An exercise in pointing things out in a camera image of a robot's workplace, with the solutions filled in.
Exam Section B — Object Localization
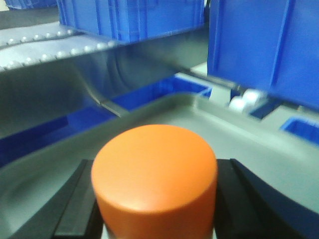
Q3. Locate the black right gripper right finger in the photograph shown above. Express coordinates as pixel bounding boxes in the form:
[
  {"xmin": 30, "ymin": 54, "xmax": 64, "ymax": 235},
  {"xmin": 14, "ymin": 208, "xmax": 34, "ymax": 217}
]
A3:
[{"xmin": 214, "ymin": 158, "xmax": 319, "ymax": 239}]

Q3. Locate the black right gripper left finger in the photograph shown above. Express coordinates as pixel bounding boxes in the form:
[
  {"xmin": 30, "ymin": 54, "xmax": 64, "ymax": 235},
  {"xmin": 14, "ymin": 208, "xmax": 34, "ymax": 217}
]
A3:
[{"xmin": 14, "ymin": 160, "xmax": 103, "ymax": 239}]

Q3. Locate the orange cylindrical capacitor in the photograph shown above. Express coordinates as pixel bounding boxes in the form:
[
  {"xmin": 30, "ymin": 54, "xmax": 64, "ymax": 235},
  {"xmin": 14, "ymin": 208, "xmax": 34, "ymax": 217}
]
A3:
[{"xmin": 91, "ymin": 124, "xmax": 218, "ymax": 239}]

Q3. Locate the stainless steel shelf rack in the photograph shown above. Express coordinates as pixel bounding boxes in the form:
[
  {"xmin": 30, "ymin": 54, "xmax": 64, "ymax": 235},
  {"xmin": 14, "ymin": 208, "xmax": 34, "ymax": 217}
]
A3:
[{"xmin": 0, "ymin": 22, "xmax": 244, "ymax": 137}]

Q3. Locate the grey plastic tray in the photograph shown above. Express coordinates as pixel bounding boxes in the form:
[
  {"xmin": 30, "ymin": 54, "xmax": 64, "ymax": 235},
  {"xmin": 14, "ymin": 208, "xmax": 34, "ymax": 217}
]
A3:
[{"xmin": 0, "ymin": 94, "xmax": 319, "ymax": 239}]

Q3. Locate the large blue bin behind tray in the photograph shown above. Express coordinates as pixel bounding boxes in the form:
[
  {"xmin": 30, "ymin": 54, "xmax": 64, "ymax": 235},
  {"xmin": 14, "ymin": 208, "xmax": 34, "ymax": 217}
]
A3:
[{"xmin": 207, "ymin": 0, "xmax": 319, "ymax": 110}]

